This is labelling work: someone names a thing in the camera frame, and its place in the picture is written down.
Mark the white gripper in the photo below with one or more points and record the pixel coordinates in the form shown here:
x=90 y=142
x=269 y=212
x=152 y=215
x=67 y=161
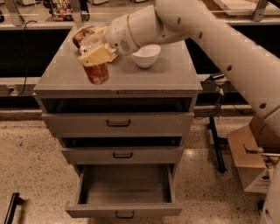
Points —
x=119 y=35

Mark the red coke can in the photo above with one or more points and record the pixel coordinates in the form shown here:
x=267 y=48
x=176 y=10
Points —
x=97 y=74

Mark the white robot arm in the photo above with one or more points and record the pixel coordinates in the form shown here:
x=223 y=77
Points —
x=252 y=70

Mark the grey top drawer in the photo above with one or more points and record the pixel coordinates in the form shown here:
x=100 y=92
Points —
x=118 y=125

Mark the grey drawer cabinet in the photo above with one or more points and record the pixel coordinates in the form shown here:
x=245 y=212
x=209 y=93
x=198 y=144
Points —
x=168 y=86

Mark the grey middle drawer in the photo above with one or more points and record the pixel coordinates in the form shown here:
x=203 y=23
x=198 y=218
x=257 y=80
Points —
x=122 y=155

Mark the grey open bottom drawer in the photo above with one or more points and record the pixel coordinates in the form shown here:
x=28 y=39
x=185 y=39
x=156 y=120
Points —
x=125 y=191

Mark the brown chip bag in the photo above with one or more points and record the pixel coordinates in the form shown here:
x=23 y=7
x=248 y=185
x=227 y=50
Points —
x=81 y=34

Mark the white bowl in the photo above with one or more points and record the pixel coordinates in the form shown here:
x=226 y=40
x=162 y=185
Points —
x=146 y=56

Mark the colourful snack rack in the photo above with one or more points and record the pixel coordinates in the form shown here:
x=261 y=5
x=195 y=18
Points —
x=61 y=10

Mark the black power adapter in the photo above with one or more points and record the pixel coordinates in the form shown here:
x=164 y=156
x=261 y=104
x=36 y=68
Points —
x=216 y=76

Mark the black stand pole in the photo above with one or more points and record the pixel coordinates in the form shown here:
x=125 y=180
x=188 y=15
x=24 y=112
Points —
x=216 y=142

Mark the brown cardboard box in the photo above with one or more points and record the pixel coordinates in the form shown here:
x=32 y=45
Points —
x=255 y=150

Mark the black bar handle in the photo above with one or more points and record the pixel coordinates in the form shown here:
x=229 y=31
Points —
x=15 y=201

